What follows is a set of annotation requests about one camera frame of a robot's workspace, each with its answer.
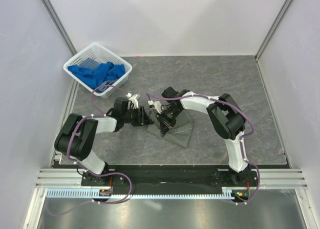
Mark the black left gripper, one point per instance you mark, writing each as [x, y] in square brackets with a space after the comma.
[143, 119]

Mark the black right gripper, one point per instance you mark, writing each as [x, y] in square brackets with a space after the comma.
[164, 127]

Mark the grey green napkin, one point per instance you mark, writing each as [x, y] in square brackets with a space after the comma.
[180, 134]

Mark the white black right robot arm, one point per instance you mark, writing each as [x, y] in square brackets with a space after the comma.
[225, 115]

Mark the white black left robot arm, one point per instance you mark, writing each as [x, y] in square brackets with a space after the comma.
[76, 137]

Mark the blue towel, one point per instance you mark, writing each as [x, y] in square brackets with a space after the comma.
[104, 74]

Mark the white plastic basket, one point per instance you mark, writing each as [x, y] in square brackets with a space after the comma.
[95, 66]

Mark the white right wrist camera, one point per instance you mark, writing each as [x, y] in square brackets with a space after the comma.
[155, 107]

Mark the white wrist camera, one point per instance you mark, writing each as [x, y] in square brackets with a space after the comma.
[155, 107]
[134, 99]

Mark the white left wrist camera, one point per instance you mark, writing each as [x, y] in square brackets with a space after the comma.
[134, 99]

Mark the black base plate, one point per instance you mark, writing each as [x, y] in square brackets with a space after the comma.
[170, 179]

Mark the grey slotted cable duct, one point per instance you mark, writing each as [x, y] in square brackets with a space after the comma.
[89, 193]

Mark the aluminium frame post left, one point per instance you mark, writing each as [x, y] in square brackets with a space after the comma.
[59, 25]

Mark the aluminium frame post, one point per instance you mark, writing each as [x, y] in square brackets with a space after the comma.
[59, 25]
[273, 28]

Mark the aluminium frame post right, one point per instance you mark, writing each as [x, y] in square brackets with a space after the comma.
[273, 28]

